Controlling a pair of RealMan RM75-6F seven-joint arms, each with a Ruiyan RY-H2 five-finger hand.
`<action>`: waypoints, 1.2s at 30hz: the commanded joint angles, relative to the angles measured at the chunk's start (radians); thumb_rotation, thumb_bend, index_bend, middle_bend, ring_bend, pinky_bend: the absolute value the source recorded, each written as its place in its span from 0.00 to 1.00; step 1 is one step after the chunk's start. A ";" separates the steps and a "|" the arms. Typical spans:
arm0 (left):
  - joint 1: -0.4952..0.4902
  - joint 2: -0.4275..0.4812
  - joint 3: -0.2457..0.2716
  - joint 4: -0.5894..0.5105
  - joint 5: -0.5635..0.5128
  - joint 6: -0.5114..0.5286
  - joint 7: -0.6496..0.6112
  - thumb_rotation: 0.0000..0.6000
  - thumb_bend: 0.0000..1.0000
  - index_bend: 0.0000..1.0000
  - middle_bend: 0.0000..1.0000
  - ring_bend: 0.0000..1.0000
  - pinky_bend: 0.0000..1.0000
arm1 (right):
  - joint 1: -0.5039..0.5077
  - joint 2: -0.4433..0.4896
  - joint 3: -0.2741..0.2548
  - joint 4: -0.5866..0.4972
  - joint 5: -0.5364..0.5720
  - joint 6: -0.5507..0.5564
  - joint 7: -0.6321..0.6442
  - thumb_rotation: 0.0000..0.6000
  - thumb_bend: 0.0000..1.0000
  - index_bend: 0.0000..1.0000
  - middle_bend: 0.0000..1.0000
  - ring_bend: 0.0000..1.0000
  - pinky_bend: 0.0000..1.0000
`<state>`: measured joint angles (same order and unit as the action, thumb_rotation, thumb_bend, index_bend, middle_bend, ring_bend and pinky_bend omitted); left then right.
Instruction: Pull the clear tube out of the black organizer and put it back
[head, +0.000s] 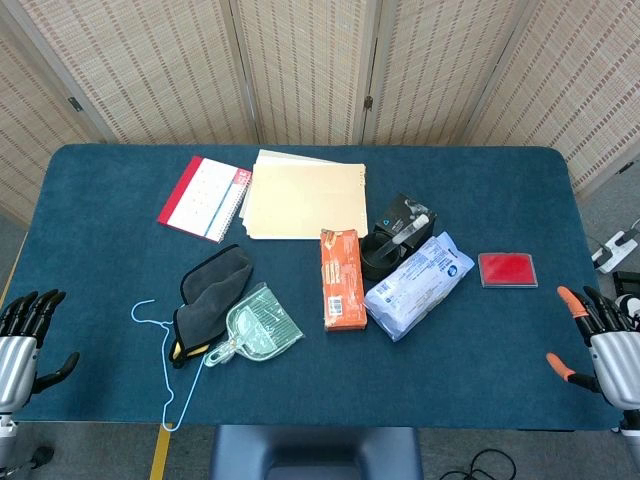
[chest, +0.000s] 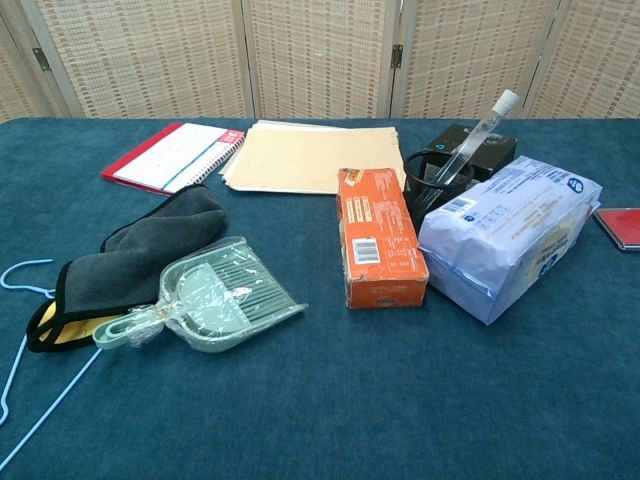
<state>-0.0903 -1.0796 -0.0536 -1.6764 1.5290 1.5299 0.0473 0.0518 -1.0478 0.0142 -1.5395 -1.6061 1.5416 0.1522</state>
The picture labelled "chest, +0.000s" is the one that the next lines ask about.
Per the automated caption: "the clear test tube white cap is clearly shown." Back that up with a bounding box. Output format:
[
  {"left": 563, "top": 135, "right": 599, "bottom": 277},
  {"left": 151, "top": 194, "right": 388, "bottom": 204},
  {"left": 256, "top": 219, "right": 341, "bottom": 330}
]
[{"left": 435, "top": 88, "right": 518, "bottom": 187}]

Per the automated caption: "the orange cardboard box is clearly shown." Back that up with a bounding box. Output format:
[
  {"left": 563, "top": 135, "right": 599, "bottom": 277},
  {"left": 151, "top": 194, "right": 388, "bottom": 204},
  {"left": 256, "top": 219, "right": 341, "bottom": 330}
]
[{"left": 335, "top": 167, "right": 431, "bottom": 311}]

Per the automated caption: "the manila file folder stack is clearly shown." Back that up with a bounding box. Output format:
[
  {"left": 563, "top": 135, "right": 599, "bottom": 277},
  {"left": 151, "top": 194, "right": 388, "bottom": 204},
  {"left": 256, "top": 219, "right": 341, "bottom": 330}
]
[{"left": 217, "top": 119, "right": 405, "bottom": 196}]

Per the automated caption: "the black mesh pen holder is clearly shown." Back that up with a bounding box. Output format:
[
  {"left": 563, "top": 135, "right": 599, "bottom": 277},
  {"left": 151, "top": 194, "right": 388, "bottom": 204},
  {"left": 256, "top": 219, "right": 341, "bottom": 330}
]
[{"left": 402, "top": 151, "right": 476, "bottom": 221}]

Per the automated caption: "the green wrapped dustpan brush set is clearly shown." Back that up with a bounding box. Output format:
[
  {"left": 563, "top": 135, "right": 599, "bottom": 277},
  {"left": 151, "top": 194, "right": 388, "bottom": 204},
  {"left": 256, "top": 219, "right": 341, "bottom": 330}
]
[{"left": 92, "top": 236, "right": 308, "bottom": 355}]

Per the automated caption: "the red spiral notebook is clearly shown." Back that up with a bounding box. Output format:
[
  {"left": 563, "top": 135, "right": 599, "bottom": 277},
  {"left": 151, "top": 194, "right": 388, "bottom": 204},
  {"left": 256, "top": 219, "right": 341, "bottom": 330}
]
[{"left": 100, "top": 121, "right": 246, "bottom": 196}]

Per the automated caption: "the light blue tissue pack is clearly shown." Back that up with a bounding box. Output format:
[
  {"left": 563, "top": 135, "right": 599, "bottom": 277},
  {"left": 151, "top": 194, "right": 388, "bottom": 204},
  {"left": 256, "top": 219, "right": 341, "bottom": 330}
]
[{"left": 417, "top": 154, "right": 604, "bottom": 327}]

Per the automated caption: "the woven folding screen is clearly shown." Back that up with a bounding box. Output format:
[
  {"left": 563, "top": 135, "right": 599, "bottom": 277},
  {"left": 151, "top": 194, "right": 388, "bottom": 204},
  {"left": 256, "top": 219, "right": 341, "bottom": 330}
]
[{"left": 0, "top": 0, "right": 640, "bottom": 121}]

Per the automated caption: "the grey yellow microfibre cloth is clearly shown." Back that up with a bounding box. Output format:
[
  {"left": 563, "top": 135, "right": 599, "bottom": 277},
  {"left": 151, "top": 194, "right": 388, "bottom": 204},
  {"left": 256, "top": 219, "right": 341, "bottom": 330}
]
[{"left": 25, "top": 183, "right": 229, "bottom": 354}]

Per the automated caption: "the black cardboard box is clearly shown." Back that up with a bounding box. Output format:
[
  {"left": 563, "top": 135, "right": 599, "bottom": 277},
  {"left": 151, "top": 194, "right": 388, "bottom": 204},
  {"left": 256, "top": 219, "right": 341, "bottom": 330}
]
[{"left": 422, "top": 124, "right": 518, "bottom": 184}]

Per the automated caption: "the red ink pad case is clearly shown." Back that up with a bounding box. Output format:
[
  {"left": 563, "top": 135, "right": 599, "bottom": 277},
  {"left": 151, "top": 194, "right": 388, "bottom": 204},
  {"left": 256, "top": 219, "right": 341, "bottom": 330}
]
[{"left": 592, "top": 207, "right": 640, "bottom": 253}]

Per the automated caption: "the light blue wire hanger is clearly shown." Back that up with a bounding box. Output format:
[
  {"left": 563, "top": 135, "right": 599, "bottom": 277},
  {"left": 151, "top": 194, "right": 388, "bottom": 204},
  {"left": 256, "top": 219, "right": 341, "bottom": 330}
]
[{"left": 0, "top": 258, "right": 104, "bottom": 474}]

